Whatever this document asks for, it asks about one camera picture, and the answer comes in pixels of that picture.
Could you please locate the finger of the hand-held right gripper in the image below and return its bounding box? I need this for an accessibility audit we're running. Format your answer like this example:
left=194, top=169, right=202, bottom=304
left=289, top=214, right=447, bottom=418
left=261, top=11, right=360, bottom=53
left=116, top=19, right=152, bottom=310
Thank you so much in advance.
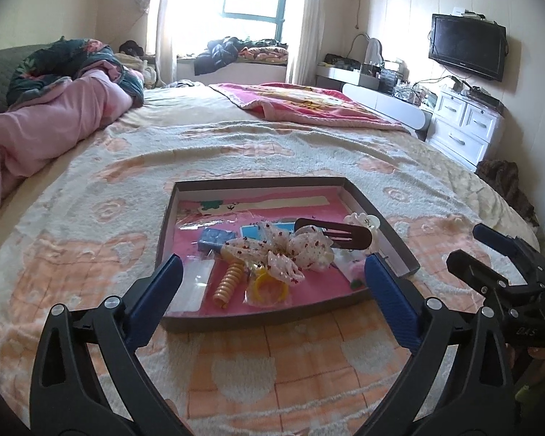
left=446, top=249, right=545, bottom=301
left=472, top=224, right=545, bottom=266

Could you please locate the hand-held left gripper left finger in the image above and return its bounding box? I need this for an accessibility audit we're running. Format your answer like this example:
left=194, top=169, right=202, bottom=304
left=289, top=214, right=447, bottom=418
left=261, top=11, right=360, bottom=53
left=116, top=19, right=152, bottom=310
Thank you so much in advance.
left=28, top=254, right=185, bottom=436

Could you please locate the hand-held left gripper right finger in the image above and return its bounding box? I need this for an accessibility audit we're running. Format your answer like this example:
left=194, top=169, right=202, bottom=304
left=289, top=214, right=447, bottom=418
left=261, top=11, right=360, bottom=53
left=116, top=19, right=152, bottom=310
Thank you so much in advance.
left=356, top=252, right=517, bottom=436

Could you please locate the pink hair clip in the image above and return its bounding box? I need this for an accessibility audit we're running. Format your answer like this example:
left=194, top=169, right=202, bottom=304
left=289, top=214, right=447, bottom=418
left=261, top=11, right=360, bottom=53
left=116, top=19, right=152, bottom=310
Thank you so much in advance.
left=345, top=260, right=370, bottom=290

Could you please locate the shallow cardboard box pink inside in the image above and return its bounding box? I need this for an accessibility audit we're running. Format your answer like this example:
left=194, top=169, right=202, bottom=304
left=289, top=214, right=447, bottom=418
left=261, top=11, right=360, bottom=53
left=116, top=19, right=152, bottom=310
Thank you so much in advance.
left=157, top=177, right=421, bottom=335

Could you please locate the brown hair clip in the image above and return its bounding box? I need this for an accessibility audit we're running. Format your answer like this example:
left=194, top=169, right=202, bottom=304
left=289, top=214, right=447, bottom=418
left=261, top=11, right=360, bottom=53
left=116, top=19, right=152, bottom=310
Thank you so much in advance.
left=294, top=218, right=373, bottom=252

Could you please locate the orange spiral hair tie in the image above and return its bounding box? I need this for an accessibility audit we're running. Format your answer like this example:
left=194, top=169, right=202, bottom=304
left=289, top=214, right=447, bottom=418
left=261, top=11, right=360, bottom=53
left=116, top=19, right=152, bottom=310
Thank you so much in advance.
left=213, top=247, right=246, bottom=311

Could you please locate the cream hair claw clip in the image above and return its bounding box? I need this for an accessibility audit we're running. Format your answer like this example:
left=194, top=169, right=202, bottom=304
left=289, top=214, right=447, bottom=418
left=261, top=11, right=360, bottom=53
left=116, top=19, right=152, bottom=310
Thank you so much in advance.
left=345, top=213, right=383, bottom=255

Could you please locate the small blue box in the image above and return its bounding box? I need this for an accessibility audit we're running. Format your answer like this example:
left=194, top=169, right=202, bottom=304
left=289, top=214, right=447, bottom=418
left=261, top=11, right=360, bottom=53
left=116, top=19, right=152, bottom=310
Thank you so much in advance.
left=197, top=228, right=231, bottom=251

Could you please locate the clear earring bag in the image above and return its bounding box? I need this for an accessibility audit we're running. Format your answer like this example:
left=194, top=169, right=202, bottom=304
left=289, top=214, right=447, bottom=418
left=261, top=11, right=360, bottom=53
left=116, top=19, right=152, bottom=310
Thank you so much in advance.
left=241, top=261, right=300, bottom=310

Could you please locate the white floral hair bow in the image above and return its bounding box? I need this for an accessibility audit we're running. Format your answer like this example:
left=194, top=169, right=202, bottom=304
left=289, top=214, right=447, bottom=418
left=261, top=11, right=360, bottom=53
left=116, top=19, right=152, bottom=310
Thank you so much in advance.
left=227, top=220, right=336, bottom=287

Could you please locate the clear plastic bag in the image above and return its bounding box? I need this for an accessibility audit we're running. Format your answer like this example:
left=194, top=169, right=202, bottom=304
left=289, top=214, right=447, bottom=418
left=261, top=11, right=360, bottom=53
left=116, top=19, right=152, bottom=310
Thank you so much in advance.
left=166, top=258, right=215, bottom=315

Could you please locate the brown fuzzy cloth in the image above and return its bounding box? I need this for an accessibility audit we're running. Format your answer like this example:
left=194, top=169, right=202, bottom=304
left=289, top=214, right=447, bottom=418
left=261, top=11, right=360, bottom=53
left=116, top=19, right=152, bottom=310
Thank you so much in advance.
left=476, top=159, right=539, bottom=226

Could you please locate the white drawer dresser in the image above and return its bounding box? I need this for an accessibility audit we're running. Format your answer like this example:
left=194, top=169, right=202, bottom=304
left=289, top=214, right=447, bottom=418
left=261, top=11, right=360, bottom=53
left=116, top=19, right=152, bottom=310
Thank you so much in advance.
left=424, top=88, right=503, bottom=170

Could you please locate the black set-top box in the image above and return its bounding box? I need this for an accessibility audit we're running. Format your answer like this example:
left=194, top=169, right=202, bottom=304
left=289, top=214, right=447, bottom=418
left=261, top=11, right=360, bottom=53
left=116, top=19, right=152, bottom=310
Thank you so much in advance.
left=454, top=81, right=505, bottom=110

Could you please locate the white curved desk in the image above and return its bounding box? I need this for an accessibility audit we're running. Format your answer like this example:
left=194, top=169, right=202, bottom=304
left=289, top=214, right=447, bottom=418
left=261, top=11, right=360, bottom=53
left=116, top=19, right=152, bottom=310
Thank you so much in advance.
left=315, top=64, right=433, bottom=140

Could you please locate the clear desk organizer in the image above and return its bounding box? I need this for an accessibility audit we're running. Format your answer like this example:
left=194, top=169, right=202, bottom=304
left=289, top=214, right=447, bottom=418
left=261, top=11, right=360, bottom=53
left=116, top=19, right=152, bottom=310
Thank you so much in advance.
left=359, top=59, right=410, bottom=90

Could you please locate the black flat television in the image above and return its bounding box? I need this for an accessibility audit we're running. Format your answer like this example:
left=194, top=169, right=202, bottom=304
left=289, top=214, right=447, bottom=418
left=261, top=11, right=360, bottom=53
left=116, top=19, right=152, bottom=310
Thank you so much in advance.
left=429, top=13, right=508, bottom=82

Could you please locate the pink quilt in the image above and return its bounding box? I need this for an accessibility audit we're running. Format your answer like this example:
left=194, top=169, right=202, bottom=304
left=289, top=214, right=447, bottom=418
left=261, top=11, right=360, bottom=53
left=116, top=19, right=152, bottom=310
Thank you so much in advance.
left=0, top=70, right=135, bottom=201

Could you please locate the pink printed blanket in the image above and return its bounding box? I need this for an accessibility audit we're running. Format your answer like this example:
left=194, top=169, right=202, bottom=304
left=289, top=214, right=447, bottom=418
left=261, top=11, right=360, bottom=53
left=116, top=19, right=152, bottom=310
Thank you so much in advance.
left=209, top=82, right=412, bottom=135

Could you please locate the cream pillow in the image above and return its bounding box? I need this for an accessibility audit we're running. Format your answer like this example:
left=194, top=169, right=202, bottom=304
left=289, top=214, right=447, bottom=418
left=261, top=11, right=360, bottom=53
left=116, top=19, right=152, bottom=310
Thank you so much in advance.
left=118, top=52, right=158, bottom=88

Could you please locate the white window bench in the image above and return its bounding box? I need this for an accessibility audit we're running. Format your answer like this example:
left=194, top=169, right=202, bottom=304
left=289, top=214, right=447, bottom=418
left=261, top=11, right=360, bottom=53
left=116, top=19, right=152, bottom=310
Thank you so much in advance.
left=177, top=54, right=288, bottom=85

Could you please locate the clothes pile on windowsill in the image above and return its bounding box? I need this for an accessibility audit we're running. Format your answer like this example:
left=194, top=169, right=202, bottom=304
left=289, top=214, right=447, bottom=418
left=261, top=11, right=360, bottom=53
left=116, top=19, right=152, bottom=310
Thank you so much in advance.
left=194, top=36, right=250, bottom=75

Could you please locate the dark floral duvet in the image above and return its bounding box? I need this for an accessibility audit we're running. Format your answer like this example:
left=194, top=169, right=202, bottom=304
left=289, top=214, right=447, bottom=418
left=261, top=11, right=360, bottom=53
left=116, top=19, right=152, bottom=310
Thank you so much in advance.
left=7, top=39, right=146, bottom=108

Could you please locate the colourful folded blanket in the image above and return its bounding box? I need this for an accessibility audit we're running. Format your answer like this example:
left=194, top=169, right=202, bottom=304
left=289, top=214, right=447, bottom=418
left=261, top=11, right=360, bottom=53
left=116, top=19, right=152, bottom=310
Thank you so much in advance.
left=238, top=39, right=290, bottom=62

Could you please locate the sheer white curtain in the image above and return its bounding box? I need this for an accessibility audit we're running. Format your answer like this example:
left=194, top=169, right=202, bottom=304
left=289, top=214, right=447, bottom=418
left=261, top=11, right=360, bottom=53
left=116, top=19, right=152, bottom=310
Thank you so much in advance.
left=145, top=0, right=183, bottom=87

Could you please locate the cream curtain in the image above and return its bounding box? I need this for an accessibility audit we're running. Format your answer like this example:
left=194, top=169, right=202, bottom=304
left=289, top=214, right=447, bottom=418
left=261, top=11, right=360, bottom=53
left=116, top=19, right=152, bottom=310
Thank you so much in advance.
left=286, top=0, right=328, bottom=85

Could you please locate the window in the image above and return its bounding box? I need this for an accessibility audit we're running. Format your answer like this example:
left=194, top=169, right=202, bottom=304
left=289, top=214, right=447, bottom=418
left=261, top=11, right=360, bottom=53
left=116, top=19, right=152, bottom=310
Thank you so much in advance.
left=220, top=0, right=294, bottom=44

